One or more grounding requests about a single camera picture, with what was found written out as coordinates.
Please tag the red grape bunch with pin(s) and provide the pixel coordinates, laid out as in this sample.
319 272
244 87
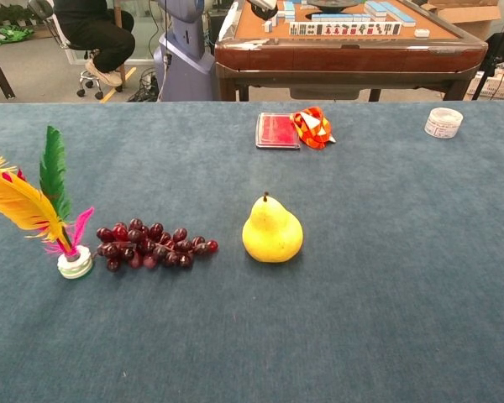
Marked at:
151 245

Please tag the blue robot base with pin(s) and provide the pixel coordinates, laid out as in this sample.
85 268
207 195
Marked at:
189 63

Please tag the yellow pear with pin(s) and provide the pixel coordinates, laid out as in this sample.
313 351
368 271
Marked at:
273 235

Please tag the colourful feather shuttlecock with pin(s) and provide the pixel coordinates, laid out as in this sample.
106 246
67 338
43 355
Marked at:
21 203

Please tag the orange patterned ribbon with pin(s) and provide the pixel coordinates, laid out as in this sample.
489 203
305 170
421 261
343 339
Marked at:
315 130

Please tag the brown mahjong table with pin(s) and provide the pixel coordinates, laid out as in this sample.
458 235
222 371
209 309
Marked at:
340 56

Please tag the face-up mahjong tile row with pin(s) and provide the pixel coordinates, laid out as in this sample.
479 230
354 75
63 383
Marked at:
344 29

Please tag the rolling stool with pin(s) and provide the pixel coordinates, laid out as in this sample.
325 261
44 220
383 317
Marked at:
88 77

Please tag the small white round container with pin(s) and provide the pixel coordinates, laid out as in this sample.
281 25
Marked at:
443 124

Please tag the seated person in black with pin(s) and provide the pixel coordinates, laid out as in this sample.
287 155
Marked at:
101 38

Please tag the single white mahjong tile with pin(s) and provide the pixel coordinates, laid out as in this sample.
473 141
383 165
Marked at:
422 33

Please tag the cardboard box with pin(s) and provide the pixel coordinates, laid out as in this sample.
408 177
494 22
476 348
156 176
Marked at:
466 21

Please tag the black tripod stand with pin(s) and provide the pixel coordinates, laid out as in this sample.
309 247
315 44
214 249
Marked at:
493 54

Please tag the black slanted table leg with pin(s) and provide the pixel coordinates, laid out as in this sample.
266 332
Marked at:
0 71

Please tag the green bag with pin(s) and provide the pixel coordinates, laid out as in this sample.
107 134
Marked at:
12 34

